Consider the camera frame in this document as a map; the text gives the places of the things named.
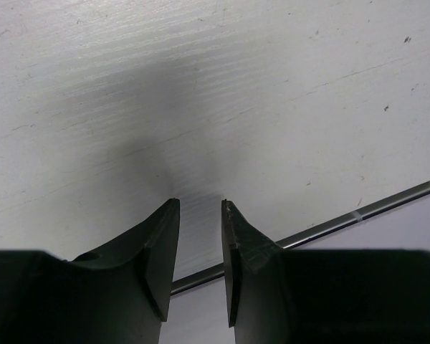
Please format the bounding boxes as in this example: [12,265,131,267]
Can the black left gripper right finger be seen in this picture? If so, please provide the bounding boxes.
[221,200,430,343]

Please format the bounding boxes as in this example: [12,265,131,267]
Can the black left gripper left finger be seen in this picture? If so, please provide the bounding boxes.
[0,199,180,343]

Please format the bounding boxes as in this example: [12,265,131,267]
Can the metal table edge rail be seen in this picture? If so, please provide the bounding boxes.
[171,181,430,296]

